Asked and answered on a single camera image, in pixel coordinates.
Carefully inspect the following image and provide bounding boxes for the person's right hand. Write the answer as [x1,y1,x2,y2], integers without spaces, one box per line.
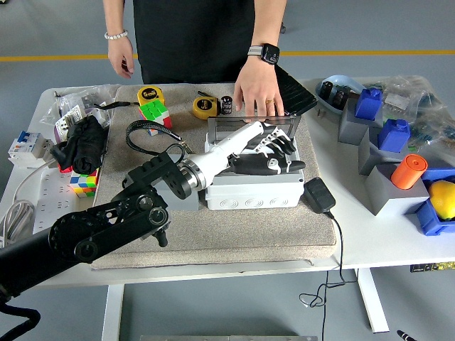
[107,35,136,80]

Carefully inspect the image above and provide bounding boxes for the black cloth bundle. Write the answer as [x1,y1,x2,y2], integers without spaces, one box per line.
[49,115,109,175]

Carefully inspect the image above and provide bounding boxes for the rubik's cube green face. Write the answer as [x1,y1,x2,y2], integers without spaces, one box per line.
[137,99,173,136]

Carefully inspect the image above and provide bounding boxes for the person's left hand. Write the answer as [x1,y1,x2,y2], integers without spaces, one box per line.
[233,56,285,124]

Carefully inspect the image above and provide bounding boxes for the clear bag of metal parts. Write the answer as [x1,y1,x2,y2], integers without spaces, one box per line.
[38,84,122,129]

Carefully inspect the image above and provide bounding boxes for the yellow tape measure black strap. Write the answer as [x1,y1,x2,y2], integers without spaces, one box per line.
[92,85,167,109]

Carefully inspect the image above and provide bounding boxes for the person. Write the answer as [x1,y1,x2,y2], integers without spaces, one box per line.
[133,0,257,85]

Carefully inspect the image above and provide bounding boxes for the black plastic case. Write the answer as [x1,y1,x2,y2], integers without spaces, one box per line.
[275,63,319,117]

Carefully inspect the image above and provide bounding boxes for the white circuit breaker blue switches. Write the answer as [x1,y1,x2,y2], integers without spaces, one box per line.
[7,129,55,168]

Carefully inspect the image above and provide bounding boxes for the smoky transparent box lid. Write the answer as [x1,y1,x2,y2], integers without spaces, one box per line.
[207,116,298,145]

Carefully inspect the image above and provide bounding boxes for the blue plastic bin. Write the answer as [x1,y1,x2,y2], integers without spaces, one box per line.
[405,167,455,237]

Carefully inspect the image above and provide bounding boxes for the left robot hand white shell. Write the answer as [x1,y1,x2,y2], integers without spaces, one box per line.
[193,119,306,189]

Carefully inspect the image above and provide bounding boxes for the white power cable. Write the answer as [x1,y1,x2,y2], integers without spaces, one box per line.
[0,158,58,249]

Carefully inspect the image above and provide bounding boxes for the white power strip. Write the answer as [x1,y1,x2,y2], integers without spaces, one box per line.
[31,166,82,235]

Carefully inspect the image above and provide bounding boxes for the white table leg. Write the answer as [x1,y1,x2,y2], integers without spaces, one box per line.
[357,268,391,334]
[102,283,125,341]

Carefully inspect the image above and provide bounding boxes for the black smartwatch grey band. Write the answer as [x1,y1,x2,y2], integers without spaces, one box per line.
[247,43,281,65]

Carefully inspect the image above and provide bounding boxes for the orange cylinder battery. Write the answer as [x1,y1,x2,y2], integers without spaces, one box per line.
[390,153,429,191]

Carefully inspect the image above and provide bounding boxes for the clear bag with white label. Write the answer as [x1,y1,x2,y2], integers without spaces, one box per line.
[362,75,445,120]

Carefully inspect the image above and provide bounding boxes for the black adapter cord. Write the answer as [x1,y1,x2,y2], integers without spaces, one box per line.
[298,209,356,341]

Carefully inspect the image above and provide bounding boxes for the white purple packaged socket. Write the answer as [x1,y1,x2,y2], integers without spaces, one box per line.
[53,104,90,143]

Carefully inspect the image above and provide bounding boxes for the black table control panel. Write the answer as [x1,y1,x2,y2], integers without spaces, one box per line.
[409,261,455,274]

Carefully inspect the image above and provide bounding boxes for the beige fabric mat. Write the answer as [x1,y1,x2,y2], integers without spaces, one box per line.
[84,82,338,269]

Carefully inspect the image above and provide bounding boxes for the blue plastic block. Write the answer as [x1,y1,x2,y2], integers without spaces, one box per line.
[354,87,383,120]
[377,119,412,152]

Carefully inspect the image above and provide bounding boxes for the white plastic junction box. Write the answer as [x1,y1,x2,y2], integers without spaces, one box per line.
[204,131,306,211]

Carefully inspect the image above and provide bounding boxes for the clear bag of components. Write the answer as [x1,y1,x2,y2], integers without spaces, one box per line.
[407,104,455,168]

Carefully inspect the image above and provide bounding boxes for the black capacitor silver print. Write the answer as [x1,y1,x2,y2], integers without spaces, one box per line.
[220,94,235,117]

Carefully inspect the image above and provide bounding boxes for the rubik's cube multicoloured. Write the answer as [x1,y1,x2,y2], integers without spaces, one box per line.
[69,166,100,199]

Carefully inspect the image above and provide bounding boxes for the black power adapter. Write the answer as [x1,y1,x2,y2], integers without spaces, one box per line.
[301,176,337,215]

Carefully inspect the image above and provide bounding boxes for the light blue bowl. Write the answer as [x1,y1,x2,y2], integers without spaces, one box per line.
[315,74,367,117]

